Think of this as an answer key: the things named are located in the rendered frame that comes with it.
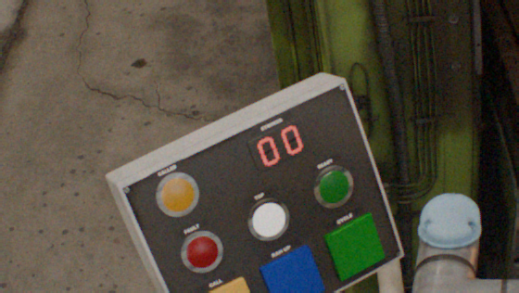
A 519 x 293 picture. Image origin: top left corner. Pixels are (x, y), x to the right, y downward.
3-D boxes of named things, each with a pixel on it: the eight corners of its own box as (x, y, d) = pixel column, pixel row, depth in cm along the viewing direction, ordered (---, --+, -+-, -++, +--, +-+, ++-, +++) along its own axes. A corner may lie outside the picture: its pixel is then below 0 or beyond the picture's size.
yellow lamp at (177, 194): (198, 212, 145) (192, 190, 142) (163, 217, 146) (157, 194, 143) (197, 195, 148) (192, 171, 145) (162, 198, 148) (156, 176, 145)
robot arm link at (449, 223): (412, 242, 118) (422, 184, 124) (412, 299, 126) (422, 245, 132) (479, 244, 117) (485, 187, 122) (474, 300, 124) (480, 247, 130)
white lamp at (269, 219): (288, 236, 150) (285, 215, 147) (254, 241, 151) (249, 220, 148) (286, 219, 153) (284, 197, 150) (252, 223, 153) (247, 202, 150)
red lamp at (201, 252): (222, 269, 148) (217, 248, 145) (188, 273, 148) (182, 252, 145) (221, 251, 150) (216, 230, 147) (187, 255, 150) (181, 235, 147)
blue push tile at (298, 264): (326, 290, 154) (309, 245, 152) (279, 314, 152) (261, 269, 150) (321, 287, 156) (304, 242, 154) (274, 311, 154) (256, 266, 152)
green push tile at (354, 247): (386, 257, 157) (371, 212, 155) (341, 282, 155) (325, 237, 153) (381, 254, 159) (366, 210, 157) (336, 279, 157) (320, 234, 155)
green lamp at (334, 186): (352, 203, 153) (350, 182, 150) (319, 209, 153) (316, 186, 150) (350, 186, 155) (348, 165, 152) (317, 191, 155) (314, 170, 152)
